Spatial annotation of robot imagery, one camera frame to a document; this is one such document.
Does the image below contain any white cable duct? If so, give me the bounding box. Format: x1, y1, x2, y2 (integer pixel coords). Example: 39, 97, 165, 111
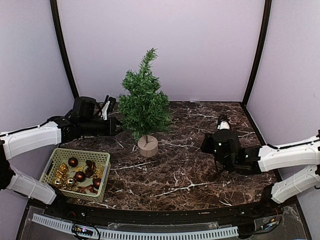
31, 213, 239, 240

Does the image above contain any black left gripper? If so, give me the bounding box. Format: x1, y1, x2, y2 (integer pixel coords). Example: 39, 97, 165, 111
80, 116, 126, 136

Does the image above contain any small green christmas tree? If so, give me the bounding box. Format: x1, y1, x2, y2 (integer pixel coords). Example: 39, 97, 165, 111
118, 48, 172, 157

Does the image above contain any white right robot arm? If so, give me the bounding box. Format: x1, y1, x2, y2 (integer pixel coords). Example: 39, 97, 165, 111
200, 129, 320, 217

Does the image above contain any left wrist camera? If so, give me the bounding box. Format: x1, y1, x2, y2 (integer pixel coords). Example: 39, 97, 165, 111
101, 95, 116, 121

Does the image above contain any black frame post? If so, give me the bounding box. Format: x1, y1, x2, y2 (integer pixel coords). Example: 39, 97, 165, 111
49, 0, 80, 99
241, 0, 272, 108

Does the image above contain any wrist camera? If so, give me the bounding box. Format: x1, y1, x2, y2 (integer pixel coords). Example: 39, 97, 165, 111
101, 95, 116, 121
217, 114, 231, 130

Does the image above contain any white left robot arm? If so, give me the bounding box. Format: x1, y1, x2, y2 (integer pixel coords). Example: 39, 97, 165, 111
0, 96, 122, 218

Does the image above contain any green plastic basket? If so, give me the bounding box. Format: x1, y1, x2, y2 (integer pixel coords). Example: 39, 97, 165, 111
40, 148, 110, 203

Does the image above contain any right black frame post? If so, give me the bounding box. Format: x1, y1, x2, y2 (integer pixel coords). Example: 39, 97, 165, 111
241, 0, 272, 108

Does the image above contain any brown pine cone ornament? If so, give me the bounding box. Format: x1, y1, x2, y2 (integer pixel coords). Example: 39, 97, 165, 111
84, 160, 96, 178

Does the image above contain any left black frame post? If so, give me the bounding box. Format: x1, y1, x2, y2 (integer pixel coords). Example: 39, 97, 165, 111
49, 0, 80, 99

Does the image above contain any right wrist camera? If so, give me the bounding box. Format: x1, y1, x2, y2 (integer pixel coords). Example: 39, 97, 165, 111
217, 114, 231, 130

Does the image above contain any black front table rail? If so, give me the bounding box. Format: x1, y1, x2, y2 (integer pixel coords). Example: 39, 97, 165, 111
44, 202, 283, 226

